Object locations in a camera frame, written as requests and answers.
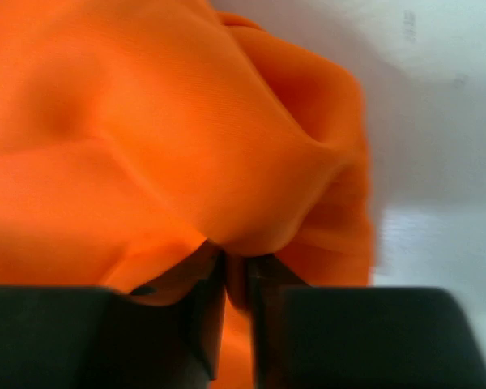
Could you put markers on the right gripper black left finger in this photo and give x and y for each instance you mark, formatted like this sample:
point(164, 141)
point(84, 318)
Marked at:
point(163, 334)

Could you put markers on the orange jacket with pink lining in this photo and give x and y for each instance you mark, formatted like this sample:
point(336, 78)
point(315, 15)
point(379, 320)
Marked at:
point(134, 132)

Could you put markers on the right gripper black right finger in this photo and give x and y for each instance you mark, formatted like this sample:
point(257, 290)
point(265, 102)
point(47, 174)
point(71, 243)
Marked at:
point(306, 336)

